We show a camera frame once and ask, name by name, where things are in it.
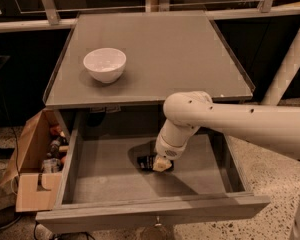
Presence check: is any white ceramic bowl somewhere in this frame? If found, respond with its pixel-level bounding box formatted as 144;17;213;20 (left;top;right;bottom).
83;48;127;83

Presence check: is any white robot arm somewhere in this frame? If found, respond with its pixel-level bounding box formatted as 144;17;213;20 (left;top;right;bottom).
153;26;300;171

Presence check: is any black rxbar chocolate wrapper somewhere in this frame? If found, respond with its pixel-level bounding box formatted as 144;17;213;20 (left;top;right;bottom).
136;154;175;172

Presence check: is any grey cabinet with counter top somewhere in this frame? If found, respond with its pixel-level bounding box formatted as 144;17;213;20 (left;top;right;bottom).
44;11;254;111

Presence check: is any cardboard box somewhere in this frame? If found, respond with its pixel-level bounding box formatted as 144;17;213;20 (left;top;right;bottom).
0;110;62;212

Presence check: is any open grey wooden drawer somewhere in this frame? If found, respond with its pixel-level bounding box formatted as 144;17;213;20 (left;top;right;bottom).
36;112;270;233

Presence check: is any metal railing frame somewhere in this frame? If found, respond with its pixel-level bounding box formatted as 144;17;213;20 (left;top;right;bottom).
0;0;300;34

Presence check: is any metal drawer knob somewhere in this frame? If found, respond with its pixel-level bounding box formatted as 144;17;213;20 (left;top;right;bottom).
154;216;163;227

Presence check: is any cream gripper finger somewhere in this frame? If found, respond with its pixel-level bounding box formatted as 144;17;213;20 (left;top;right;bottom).
153;156;172;172

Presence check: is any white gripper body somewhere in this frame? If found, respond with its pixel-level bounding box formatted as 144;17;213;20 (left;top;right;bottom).
155;135;186;160

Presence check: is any dark bottle in box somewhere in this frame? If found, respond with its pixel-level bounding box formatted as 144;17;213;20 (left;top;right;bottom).
48;136;67;158

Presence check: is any clear jar in box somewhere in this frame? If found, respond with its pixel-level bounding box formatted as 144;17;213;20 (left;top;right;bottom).
42;158;61;173

